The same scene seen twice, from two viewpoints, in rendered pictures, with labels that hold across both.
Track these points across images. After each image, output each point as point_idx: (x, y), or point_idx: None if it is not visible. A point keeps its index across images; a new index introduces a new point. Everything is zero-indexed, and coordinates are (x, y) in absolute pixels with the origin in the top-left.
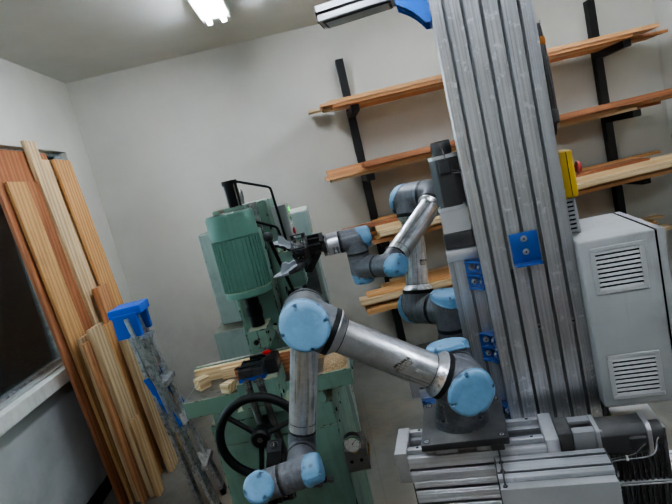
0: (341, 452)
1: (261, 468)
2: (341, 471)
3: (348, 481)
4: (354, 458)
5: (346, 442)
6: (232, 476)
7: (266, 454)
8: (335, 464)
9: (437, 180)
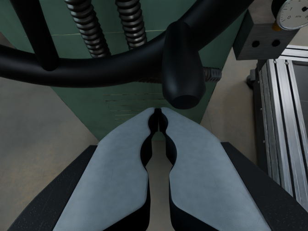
0: (237, 20)
1: (43, 58)
2: (217, 52)
3: (218, 66)
4: (265, 39)
5: (294, 2)
6: (15, 32)
7: (64, 1)
8: (214, 40)
9: None
